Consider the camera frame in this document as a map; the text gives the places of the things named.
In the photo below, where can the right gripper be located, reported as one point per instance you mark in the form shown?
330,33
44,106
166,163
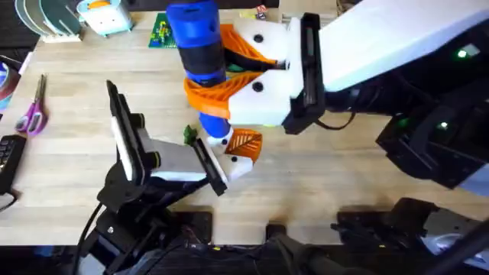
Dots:
382,38

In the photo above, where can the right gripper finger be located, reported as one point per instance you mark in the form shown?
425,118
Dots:
267,38
263,103

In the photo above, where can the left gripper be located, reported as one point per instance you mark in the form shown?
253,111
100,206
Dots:
175,160

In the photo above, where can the blue electric screwdriver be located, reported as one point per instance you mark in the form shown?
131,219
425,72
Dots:
195,23

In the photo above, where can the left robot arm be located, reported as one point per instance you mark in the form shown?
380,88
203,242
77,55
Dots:
126,244

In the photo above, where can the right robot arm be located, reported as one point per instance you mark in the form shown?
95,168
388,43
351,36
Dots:
439,153

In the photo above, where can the dark green toy vegetable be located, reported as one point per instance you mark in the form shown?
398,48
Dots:
190,134

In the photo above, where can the green disc with holes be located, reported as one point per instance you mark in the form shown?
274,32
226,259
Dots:
272,125

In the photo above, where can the small yellow labelled box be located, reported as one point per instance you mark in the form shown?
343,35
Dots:
254,13

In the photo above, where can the green board with blocks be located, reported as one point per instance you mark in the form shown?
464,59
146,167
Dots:
162,32

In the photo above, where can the pale blue toy toaster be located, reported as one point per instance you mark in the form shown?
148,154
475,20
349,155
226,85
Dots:
107,19

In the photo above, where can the purple scissors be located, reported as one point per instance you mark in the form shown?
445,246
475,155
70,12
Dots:
36,114

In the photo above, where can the wooden peg rack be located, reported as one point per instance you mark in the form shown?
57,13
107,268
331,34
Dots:
61,38

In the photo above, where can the teal plate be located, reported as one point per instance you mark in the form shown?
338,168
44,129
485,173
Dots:
59,15

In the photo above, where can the black keypad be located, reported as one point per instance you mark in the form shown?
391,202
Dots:
9,160

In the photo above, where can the whitish plate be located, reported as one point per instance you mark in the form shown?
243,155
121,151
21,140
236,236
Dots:
32,15

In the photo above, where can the grey plate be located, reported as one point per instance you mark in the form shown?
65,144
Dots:
20,13

